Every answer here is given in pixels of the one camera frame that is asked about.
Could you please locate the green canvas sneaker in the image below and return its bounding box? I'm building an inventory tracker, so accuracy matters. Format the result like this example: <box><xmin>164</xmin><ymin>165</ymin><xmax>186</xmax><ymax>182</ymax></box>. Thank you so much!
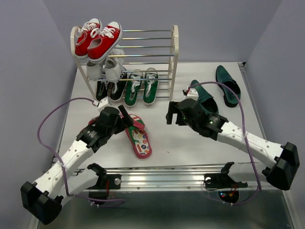
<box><xmin>124</xmin><ymin>71</ymin><xmax>143</xmax><ymax>107</ymax></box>
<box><xmin>143</xmin><ymin>67</ymin><xmax>159</xmax><ymax>105</ymax></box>

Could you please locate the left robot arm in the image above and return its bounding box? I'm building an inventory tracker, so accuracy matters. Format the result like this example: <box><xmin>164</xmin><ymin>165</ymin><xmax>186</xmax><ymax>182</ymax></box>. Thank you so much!
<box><xmin>20</xmin><ymin>105</ymin><xmax>133</xmax><ymax>225</ymax></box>

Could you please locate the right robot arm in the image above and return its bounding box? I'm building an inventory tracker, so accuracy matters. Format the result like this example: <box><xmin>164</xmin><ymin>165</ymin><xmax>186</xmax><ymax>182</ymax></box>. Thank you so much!
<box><xmin>166</xmin><ymin>98</ymin><xmax>300</xmax><ymax>190</ymax></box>

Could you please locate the cream shoe rack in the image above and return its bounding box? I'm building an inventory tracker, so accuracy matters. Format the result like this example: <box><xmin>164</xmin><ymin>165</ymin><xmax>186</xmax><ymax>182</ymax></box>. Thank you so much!
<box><xmin>70</xmin><ymin>23</ymin><xmax>180</xmax><ymax>103</ymax></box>

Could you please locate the pink slide sandal left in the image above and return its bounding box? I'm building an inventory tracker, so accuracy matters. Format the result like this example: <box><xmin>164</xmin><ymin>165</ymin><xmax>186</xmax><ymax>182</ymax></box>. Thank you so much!
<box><xmin>88</xmin><ymin>116</ymin><xmax>99</xmax><ymax>126</ymax></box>

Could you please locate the pink slide sandal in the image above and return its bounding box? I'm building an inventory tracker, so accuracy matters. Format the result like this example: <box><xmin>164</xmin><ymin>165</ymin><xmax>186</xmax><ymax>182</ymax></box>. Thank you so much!
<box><xmin>88</xmin><ymin>116</ymin><xmax>99</xmax><ymax>126</ymax></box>
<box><xmin>125</xmin><ymin>114</ymin><xmax>152</xmax><ymax>159</ymax></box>

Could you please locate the dark green loafer near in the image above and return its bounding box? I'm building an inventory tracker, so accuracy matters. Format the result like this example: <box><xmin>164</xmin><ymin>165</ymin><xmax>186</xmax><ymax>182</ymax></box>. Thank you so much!
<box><xmin>193</xmin><ymin>85</ymin><xmax>219</xmax><ymax>115</ymax></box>

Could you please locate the dark green loafer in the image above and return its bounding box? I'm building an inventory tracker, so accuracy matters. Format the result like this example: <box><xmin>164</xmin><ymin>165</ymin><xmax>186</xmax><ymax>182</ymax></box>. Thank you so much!
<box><xmin>215</xmin><ymin>65</ymin><xmax>241</xmax><ymax>108</ymax></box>
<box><xmin>193</xmin><ymin>85</ymin><xmax>219</xmax><ymax>115</ymax></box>

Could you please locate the pink slide sandal right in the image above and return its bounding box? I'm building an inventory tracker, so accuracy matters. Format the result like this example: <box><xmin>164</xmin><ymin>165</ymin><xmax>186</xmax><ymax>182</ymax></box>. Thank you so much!
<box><xmin>125</xmin><ymin>114</ymin><xmax>152</xmax><ymax>159</ymax></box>

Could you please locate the black sneaker right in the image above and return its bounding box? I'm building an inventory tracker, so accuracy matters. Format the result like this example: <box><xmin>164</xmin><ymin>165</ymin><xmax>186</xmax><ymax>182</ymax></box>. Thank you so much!
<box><xmin>106</xmin><ymin>71</ymin><xmax>128</xmax><ymax>102</ymax></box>

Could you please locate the black sneaker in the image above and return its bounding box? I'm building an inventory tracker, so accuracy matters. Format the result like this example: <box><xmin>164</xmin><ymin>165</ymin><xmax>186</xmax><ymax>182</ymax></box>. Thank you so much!
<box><xmin>96</xmin><ymin>81</ymin><xmax>109</xmax><ymax>101</ymax></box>
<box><xmin>106</xmin><ymin>71</ymin><xmax>128</xmax><ymax>102</ymax></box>

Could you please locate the black sneaker left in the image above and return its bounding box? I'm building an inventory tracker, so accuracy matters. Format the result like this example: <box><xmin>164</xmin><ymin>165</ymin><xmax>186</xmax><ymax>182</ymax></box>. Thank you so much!
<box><xmin>96</xmin><ymin>81</ymin><xmax>109</xmax><ymax>101</ymax></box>

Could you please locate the dark green loafer far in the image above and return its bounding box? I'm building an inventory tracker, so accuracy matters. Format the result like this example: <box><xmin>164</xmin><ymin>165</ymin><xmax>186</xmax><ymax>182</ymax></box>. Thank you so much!
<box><xmin>215</xmin><ymin>65</ymin><xmax>241</xmax><ymax>108</ymax></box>

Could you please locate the white sneaker left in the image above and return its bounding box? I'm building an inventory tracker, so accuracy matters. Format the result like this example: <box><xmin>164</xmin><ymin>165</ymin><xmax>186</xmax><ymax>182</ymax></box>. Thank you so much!
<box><xmin>86</xmin><ymin>61</ymin><xmax>105</xmax><ymax>80</ymax></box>

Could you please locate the white sneaker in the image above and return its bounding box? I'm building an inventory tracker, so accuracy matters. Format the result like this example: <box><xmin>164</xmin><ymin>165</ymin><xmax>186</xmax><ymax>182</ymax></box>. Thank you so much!
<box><xmin>104</xmin><ymin>48</ymin><xmax>125</xmax><ymax>83</ymax></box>
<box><xmin>86</xmin><ymin>61</ymin><xmax>105</xmax><ymax>80</ymax></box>

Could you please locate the white sneaker right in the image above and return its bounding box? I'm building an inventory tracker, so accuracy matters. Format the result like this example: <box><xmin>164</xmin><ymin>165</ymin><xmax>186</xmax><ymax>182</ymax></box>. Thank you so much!
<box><xmin>104</xmin><ymin>48</ymin><xmax>125</xmax><ymax>83</ymax></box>

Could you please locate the red sneaker right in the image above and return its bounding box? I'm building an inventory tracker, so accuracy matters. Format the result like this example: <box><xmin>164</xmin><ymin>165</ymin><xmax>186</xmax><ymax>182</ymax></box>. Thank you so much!
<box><xmin>87</xmin><ymin>21</ymin><xmax>122</xmax><ymax>63</ymax></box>

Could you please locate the red sneaker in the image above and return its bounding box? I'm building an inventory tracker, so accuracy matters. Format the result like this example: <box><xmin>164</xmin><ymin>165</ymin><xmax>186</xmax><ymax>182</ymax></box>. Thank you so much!
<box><xmin>87</xmin><ymin>21</ymin><xmax>122</xmax><ymax>63</ymax></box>
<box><xmin>75</xmin><ymin>18</ymin><xmax>102</xmax><ymax>59</ymax></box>

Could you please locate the red sneaker left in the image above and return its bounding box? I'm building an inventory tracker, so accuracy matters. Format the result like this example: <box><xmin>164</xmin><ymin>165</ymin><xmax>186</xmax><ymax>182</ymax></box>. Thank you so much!
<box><xmin>75</xmin><ymin>18</ymin><xmax>102</xmax><ymax>59</ymax></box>

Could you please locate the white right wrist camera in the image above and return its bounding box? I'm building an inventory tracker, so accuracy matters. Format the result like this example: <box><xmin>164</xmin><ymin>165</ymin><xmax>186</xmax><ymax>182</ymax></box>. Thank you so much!
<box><xmin>183</xmin><ymin>88</ymin><xmax>199</xmax><ymax>101</ymax></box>

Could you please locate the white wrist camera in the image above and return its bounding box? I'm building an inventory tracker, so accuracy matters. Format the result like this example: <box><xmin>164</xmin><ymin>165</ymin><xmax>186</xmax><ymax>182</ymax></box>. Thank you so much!
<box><xmin>97</xmin><ymin>97</ymin><xmax>112</xmax><ymax>113</ymax></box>
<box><xmin>183</xmin><ymin>88</ymin><xmax>199</xmax><ymax>101</ymax></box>

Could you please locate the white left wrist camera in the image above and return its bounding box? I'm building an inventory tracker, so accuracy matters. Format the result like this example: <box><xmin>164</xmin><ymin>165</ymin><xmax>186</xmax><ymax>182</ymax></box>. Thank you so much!
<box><xmin>97</xmin><ymin>97</ymin><xmax>112</xmax><ymax>113</ymax></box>

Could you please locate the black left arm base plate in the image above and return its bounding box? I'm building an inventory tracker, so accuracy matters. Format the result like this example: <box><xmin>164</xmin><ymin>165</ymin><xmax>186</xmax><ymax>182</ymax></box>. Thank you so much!
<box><xmin>75</xmin><ymin>163</ymin><xmax>122</xmax><ymax>190</ymax></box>

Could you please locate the aluminium table edge rail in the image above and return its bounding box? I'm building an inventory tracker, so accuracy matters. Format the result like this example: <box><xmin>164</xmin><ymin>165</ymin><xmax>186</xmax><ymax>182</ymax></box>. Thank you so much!
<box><xmin>38</xmin><ymin>164</ymin><xmax>263</xmax><ymax>193</ymax></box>

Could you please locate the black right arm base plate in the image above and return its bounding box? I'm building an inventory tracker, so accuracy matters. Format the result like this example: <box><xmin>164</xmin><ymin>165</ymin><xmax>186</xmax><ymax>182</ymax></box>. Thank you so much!
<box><xmin>204</xmin><ymin>162</ymin><xmax>248</xmax><ymax>189</ymax></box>

